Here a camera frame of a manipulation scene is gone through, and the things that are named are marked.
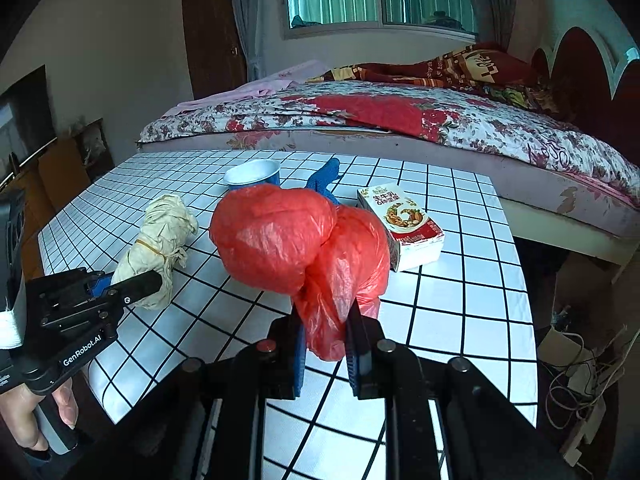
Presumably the white grid tablecloth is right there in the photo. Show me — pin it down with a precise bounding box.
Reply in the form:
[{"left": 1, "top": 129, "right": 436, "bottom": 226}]
[{"left": 37, "top": 148, "right": 540, "bottom": 480}]

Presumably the cardboard box under bed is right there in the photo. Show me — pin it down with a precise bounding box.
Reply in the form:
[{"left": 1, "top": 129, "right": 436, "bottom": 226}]
[{"left": 530, "top": 254, "right": 639, "bottom": 479}]

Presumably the red plastic bag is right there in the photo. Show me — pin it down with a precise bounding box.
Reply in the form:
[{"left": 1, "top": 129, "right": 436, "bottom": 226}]
[{"left": 209, "top": 184, "right": 390, "bottom": 362}]

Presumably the small blue yogurt cup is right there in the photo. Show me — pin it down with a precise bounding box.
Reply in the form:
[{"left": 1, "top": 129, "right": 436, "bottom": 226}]
[{"left": 224, "top": 159, "right": 280, "bottom": 190}]

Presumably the bed with floral sheet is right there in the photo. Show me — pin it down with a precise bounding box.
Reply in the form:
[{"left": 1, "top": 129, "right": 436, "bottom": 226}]
[{"left": 139, "top": 81, "right": 639, "bottom": 244}]

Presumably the dark wooden door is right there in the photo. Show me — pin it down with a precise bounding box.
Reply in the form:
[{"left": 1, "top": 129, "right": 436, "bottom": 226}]
[{"left": 181, "top": 0, "right": 247, "bottom": 99}]

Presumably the black television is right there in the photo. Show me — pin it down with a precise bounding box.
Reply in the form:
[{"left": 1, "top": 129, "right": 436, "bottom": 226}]
[{"left": 1, "top": 65, "right": 56, "bottom": 180}]

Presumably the person's left hand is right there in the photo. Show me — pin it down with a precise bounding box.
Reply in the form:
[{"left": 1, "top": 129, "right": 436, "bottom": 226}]
[{"left": 1, "top": 378, "right": 78, "bottom": 452}]

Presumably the cream paper bundle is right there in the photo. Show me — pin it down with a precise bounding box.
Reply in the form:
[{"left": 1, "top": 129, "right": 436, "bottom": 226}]
[{"left": 112, "top": 194, "right": 198, "bottom": 311}]

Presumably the red heart-shaped headboard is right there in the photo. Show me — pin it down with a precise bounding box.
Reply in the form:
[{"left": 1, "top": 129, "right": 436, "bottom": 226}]
[{"left": 532, "top": 27, "right": 639, "bottom": 165}]

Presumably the framed picture on cabinet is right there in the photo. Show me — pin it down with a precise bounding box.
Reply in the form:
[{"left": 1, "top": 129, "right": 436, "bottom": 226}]
[{"left": 73, "top": 118, "right": 115, "bottom": 182}]

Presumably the red patterned blanket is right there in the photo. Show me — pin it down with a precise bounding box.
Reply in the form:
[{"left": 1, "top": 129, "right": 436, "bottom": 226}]
[{"left": 309, "top": 42, "right": 559, "bottom": 115}]

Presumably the nut milk carton red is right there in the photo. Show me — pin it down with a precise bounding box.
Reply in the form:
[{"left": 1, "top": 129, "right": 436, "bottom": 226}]
[{"left": 357, "top": 183, "right": 445, "bottom": 273}]

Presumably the pink cloth on bed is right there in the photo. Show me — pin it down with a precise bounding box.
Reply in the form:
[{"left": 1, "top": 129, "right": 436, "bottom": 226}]
[{"left": 163, "top": 60, "right": 329, "bottom": 118}]

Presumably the dark blue cloth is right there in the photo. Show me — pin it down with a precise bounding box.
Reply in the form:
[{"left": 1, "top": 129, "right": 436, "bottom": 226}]
[{"left": 305, "top": 157, "right": 340, "bottom": 205}]

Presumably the grey left window curtain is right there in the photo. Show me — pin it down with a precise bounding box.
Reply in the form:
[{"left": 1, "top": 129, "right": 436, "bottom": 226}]
[{"left": 231, "top": 0, "right": 264, "bottom": 81}]

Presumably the wooden tv cabinet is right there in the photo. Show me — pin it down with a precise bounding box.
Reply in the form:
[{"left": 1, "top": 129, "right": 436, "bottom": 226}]
[{"left": 8, "top": 139, "right": 90, "bottom": 281}]

